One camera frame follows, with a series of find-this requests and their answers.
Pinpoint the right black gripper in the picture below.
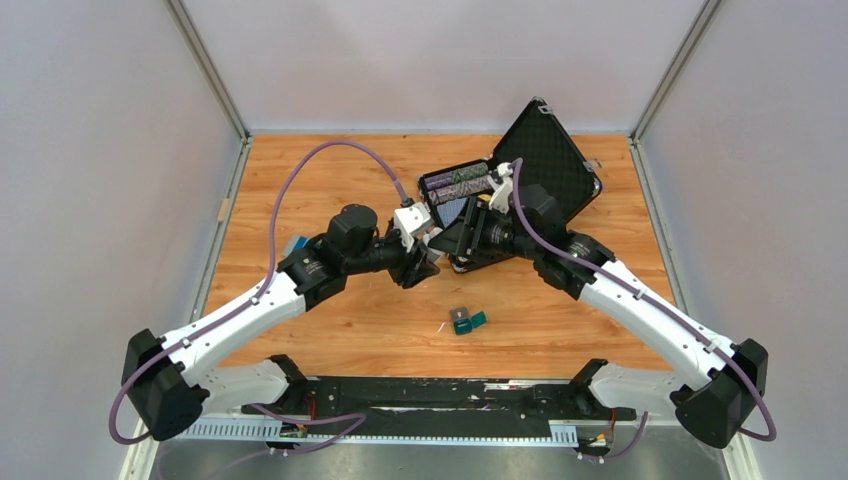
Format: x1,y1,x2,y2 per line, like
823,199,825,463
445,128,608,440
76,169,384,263
429,196,539,264

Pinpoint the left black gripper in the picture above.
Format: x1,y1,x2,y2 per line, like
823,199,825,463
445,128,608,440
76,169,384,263
344,223,440,288

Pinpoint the teal pill organizer box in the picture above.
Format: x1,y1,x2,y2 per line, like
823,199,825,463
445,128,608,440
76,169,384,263
449,307,487,336

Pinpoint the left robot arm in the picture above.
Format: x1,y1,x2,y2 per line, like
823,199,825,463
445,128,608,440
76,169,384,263
113,203,441,441

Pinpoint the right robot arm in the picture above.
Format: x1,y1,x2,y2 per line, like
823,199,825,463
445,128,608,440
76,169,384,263
428,185,769,449

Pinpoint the blue playing card deck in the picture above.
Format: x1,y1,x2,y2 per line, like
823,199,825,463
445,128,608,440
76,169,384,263
436,198,468,227

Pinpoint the purple brown chip row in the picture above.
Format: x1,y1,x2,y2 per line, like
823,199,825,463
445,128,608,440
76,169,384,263
428,177,491,205

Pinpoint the purple green chip row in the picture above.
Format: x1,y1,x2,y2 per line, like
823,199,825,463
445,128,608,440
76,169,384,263
424,162,489,190

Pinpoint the blue green toy block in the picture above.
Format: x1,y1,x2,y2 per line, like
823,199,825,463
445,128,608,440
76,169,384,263
281,235,309,258

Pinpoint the black poker chip case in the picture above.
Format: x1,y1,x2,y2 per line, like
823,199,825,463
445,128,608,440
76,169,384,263
415,97,603,275

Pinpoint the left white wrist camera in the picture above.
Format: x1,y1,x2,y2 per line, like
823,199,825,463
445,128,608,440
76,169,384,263
392,202,443,253

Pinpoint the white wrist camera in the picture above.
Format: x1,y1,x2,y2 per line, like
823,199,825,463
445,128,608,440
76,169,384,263
392,202,443,253
488,157,524,215

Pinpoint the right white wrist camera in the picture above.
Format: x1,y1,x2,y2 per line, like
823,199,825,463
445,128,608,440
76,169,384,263
488,157,524,215

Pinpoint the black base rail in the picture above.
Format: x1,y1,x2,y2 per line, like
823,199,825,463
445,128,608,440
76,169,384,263
266,355,637,439

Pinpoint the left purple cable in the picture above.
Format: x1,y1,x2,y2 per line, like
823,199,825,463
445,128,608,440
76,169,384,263
109,140,415,446

